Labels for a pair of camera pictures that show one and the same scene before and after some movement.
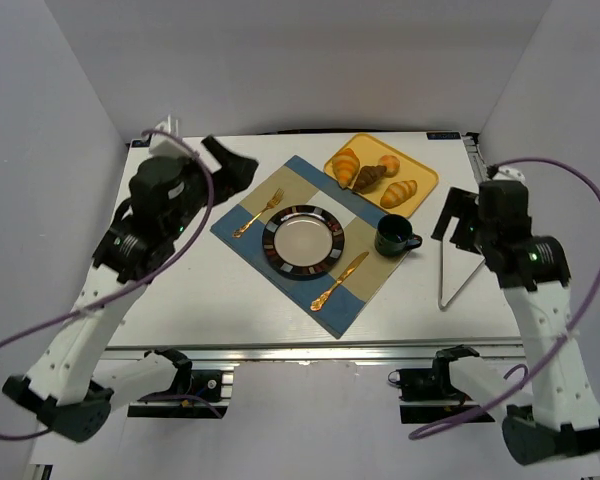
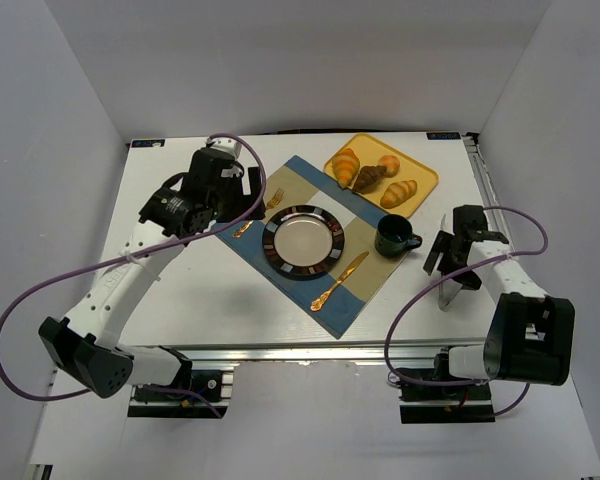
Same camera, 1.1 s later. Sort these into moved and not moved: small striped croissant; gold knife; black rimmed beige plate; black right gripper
Moved: black right gripper
Not moved: black rimmed beige plate; small striped croissant; gold knife
